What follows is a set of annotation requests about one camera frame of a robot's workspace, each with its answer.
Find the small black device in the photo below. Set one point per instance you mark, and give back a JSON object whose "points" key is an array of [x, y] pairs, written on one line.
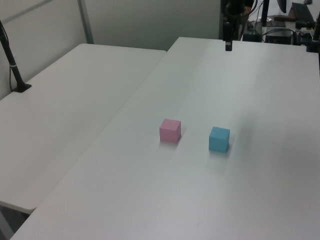
{"points": [[251, 37]]}

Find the pink cube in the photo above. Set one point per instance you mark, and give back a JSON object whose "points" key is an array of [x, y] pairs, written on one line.
{"points": [[169, 132]]}

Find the white zip tie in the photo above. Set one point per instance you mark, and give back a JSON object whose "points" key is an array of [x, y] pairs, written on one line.
{"points": [[13, 65]]}

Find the white side table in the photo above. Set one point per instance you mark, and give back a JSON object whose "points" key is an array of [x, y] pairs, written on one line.
{"points": [[62, 112]]}

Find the black camera stand pole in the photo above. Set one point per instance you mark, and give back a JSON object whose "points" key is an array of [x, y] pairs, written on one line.
{"points": [[10, 58]]}

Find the grey metal partition post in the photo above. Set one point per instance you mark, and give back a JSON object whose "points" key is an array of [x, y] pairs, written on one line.
{"points": [[86, 22]]}

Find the dark brown flat board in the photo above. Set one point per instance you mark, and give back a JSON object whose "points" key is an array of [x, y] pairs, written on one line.
{"points": [[301, 11]]}

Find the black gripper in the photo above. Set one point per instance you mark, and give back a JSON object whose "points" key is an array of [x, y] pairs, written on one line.
{"points": [[228, 31]]}

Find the black electronics box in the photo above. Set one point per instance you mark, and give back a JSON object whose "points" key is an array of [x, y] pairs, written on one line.
{"points": [[278, 37]]}

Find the black monitor stand post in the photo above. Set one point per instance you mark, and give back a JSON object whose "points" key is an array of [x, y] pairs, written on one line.
{"points": [[265, 12]]}

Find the blue cube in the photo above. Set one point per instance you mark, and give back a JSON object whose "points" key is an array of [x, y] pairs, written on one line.
{"points": [[218, 141]]}

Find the black camera on mount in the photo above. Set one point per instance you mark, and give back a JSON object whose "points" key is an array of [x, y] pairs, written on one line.
{"points": [[306, 35]]}

